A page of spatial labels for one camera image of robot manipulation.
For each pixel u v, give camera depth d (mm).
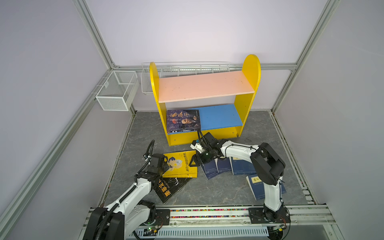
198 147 846
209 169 869
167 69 938
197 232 1577
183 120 918
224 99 1189
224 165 872
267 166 509
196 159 791
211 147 725
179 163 887
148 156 675
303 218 738
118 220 400
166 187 824
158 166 671
